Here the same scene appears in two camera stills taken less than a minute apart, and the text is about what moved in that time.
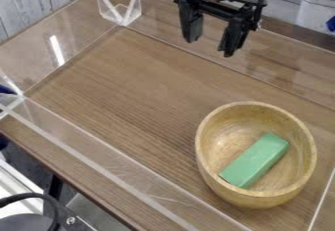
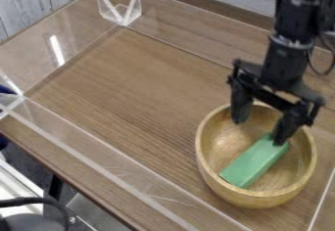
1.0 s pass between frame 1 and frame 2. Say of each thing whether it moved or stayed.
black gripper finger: moved
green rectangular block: stayed
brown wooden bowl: stayed
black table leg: stayed
